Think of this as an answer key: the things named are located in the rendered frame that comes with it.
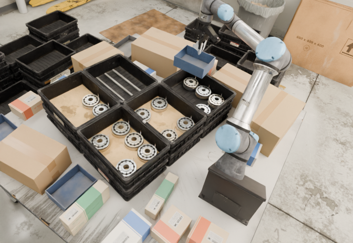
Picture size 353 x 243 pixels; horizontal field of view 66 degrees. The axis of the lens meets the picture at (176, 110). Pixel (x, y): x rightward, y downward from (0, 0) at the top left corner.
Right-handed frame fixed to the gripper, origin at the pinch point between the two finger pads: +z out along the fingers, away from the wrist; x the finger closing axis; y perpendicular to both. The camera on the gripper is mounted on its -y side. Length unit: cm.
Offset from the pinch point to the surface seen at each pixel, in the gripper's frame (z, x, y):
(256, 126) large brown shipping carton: 25, 6, -49
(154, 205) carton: 45, 75, -27
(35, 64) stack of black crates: 65, 22, 140
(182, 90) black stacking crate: 29.6, 3.2, 4.8
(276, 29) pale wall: 61, -259, 4
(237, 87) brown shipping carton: 23.6, -20.7, -24.3
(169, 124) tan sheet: 33.1, 33.2, -5.5
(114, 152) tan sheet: 37, 68, 6
